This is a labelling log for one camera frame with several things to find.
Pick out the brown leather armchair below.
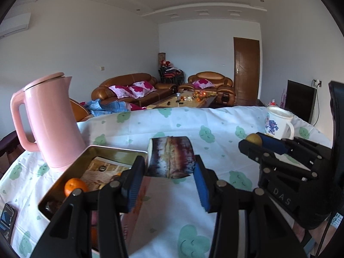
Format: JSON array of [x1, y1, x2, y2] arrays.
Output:
[[179, 71, 236, 105]]

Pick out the white cloud-print tablecloth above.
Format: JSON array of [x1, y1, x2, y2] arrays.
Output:
[[0, 106, 332, 258]]

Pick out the white mug with blue print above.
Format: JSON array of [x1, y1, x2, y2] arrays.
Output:
[[264, 106, 295, 140]]

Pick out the blue plaid cloth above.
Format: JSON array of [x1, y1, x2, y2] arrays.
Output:
[[79, 98, 129, 117]]

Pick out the pink tin box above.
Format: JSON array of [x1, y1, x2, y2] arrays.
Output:
[[38, 145, 149, 253]]

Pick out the stack of dark chairs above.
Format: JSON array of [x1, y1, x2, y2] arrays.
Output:
[[159, 67, 184, 84]]

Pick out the assorted coffee table snacks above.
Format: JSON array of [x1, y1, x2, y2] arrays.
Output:
[[167, 91, 215, 105]]

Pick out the long brown leather sofa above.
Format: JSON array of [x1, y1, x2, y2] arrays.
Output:
[[91, 73, 178, 108]]

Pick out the pink floral pillow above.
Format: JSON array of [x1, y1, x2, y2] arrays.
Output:
[[193, 79, 215, 89], [128, 81, 157, 98], [108, 84, 135, 99]]

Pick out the dark wooden chair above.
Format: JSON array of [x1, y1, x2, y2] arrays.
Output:
[[0, 130, 21, 172]]

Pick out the white air conditioner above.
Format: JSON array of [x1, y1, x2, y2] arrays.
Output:
[[0, 13, 29, 38]]

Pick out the dark brown round fruit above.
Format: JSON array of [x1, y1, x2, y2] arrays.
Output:
[[44, 199, 65, 216]]

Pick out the small tan round fruit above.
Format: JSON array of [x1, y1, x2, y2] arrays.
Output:
[[245, 134, 263, 146]]

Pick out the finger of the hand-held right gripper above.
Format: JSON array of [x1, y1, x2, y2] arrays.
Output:
[[256, 132, 332, 162], [239, 140, 313, 173]]

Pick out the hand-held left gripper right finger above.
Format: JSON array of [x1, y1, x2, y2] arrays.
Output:
[[193, 154, 308, 258]]

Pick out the orange-brown leather seat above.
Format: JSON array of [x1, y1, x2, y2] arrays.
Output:
[[70, 98, 93, 123]]

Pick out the brown wooden door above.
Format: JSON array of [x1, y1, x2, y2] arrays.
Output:
[[233, 37, 261, 100]]

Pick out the person's right hand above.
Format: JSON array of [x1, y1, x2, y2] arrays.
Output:
[[292, 219, 332, 258]]

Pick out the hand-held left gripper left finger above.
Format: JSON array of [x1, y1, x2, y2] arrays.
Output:
[[31, 155, 146, 258]]

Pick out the black smartphone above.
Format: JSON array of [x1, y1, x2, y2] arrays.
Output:
[[0, 204, 17, 244]]

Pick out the pink electric kettle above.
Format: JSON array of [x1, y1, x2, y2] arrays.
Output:
[[10, 72, 87, 172]]

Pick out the black television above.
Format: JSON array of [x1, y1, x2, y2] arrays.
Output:
[[284, 80, 318, 125]]

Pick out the wooden coffee table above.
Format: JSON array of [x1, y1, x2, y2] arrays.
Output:
[[146, 91, 217, 110]]

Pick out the printed paper leaflet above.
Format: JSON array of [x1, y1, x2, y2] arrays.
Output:
[[81, 156, 132, 191]]

